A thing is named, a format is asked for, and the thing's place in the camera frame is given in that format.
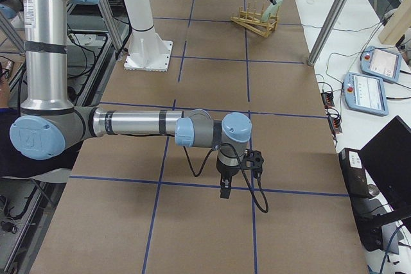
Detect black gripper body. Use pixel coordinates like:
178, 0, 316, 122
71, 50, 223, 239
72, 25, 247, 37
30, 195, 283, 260
216, 158, 240, 180

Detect mint green plate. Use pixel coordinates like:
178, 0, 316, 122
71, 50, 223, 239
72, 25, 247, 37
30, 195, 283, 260
261, 0, 283, 22

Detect wooden dish rack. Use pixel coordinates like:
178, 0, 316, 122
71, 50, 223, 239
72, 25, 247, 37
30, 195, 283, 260
231, 3, 279, 38

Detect upper orange connector block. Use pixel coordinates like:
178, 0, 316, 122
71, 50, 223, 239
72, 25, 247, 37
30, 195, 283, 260
320, 91, 335, 108

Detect orange connector block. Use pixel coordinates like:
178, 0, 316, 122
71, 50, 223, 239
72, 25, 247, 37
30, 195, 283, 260
320, 91, 335, 108
328, 114, 342, 134

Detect lower orange connector block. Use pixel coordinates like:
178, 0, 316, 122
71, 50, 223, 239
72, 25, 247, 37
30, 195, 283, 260
328, 114, 342, 134

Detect black desktop computer box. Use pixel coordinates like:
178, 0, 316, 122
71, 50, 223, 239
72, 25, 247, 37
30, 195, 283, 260
338, 148, 371, 199

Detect far blue teach pendant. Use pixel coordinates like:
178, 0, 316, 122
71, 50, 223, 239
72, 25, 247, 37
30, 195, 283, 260
360, 46, 402, 83

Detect blue teach pendant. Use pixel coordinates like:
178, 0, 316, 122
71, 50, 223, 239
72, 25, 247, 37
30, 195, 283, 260
343, 72, 389, 116
360, 46, 402, 83

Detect wooden beam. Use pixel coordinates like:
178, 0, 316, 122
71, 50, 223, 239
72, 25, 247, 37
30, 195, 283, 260
378, 0, 411, 45

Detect near blue teach pendant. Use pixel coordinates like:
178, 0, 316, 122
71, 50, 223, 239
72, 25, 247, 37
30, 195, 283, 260
343, 72, 389, 116

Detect black monitor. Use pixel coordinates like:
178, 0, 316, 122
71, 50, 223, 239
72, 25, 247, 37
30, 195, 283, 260
357, 116, 410, 239

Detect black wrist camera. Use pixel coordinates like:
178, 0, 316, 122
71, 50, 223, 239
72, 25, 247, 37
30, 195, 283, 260
241, 149, 264, 180

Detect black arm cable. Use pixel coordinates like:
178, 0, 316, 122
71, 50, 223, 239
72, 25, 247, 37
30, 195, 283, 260
182, 146, 269, 214

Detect aluminium frame post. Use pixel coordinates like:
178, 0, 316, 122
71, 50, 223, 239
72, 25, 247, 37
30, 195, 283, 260
308, 0, 347, 66

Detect white pedestal column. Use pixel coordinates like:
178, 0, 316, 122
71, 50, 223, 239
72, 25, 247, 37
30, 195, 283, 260
124, 0, 173, 72

